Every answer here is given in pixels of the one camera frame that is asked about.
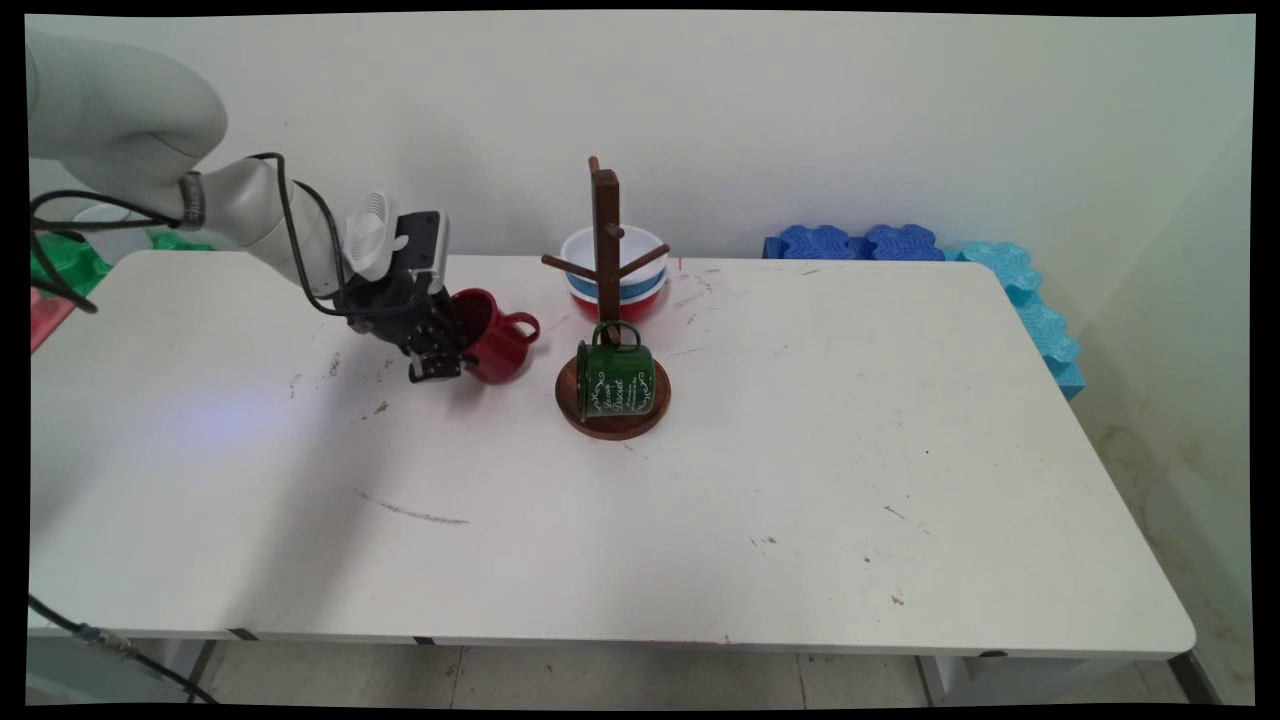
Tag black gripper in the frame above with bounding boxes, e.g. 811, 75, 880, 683
338, 270, 490, 385

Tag red enamel mug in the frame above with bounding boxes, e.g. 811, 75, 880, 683
450, 288, 542, 386

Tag green enamel mug white print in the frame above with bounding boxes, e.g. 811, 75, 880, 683
576, 321, 658, 419

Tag dark wooden mug tree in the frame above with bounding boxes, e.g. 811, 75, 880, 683
541, 157, 673, 442

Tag red bowl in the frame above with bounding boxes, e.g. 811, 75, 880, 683
570, 288, 667, 324

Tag blue bowl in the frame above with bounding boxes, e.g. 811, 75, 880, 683
565, 270, 669, 303

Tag white bowl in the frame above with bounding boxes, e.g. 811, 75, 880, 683
560, 225, 670, 287

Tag white enamel cup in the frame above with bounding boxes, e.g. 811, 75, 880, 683
72, 203, 153, 267

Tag dark blue foam tile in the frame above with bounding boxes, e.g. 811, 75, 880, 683
764, 225, 867, 261
864, 225, 947, 263

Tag green foam tile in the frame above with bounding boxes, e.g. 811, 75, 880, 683
30, 230, 213, 299

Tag red foam tile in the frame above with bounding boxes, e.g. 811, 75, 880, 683
30, 288, 83, 353

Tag light blue foam tiles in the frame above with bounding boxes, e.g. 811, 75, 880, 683
944, 240, 1087, 401

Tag dark table leg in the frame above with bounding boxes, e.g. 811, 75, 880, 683
1168, 650, 1223, 706

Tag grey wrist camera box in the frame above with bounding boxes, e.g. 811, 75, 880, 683
343, 191, 410, 283

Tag black camera cable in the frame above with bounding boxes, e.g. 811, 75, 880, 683
245, 153, 351, 319

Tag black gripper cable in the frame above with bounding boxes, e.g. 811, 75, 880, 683
30, 189, 187, 315

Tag grey table leg frame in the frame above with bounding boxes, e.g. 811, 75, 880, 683
28, 640, 217, 706

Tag black floor cable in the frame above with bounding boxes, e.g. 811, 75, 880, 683
28, 595, 217, 705

